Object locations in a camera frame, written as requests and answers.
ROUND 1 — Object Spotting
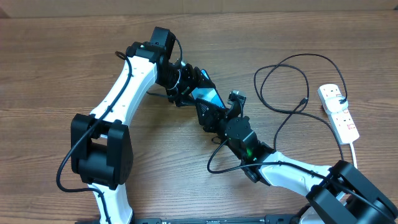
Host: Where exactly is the Samsung Galaxy smartphone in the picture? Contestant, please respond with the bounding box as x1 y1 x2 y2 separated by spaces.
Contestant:
191 88 226 109

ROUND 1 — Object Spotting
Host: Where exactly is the black USB charging cable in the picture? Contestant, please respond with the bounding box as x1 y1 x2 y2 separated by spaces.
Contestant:
253 53 348 161

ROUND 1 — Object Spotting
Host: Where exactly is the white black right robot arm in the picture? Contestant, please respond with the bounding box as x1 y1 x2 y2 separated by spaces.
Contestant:
195 97 397 223

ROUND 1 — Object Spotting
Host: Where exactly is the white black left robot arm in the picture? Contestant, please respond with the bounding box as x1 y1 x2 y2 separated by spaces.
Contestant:
65 27 225 223

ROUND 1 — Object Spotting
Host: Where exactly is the white charger plug adapter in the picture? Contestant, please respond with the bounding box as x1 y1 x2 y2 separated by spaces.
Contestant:
323 96 348 114

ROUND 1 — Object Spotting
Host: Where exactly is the white power strip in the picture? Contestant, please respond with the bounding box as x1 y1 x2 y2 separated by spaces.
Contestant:
317 84 359 144

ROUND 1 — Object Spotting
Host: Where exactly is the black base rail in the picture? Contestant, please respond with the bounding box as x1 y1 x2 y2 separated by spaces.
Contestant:
134 214 300 224

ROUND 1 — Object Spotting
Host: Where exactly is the white power strip cord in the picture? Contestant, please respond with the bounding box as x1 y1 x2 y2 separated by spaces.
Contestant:
349 142 358 169

